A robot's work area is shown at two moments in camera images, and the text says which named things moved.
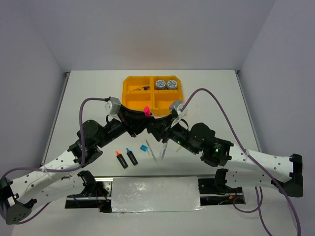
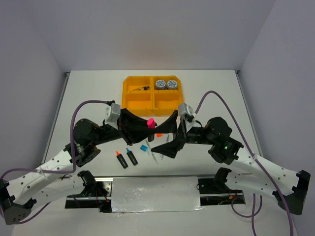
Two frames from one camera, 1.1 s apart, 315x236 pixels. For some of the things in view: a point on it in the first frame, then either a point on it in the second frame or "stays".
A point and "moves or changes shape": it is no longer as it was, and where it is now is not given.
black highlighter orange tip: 121,160 stays
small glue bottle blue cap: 142,88 stays
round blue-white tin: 160,84 stays
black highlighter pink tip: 146,111 moves or changes shape
